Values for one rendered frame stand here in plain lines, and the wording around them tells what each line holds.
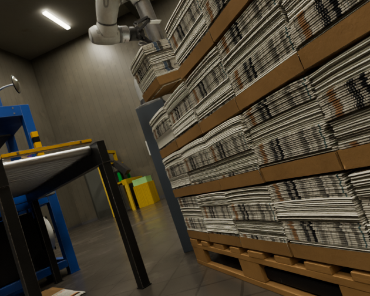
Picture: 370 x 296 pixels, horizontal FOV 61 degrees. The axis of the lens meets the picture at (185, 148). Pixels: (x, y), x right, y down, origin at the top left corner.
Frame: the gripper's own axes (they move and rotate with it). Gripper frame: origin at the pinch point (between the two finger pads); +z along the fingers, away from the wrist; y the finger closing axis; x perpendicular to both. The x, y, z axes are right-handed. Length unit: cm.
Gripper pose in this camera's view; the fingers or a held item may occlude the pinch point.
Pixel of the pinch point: (161, 32)
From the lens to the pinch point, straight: 194.7
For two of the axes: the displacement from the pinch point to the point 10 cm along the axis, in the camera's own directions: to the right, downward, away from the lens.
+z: 8.9, -1.9, 4.1
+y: 2.5, 9.6, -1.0
